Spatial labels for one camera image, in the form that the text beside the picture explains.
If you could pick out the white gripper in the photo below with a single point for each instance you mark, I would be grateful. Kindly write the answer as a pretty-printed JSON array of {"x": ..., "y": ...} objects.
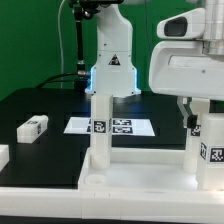
[{"x": 189, "y": 60}]

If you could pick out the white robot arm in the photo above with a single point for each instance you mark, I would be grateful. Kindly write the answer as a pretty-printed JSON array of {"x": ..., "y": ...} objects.
[{"x": 114, "y": 72}]

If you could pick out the white left fence block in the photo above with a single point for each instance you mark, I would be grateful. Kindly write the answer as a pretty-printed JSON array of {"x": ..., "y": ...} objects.
[{"x": 4, "y": 156}]

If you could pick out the white desk top tray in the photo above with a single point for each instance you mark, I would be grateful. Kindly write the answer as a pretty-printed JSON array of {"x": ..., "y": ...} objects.
[{"x": 157, "y": 170}]

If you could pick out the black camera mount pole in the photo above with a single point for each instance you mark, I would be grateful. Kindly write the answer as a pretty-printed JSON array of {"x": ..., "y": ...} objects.
[{"x": 83, "y": 75}]

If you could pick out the white front fence rail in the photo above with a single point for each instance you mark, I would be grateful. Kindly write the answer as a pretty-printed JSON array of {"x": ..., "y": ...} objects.
[{"x": 183, "y": 207}]

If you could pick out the fiducial marker sheet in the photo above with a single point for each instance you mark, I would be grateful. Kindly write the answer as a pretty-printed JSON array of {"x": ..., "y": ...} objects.
[{"x": 120, "y": 126}]

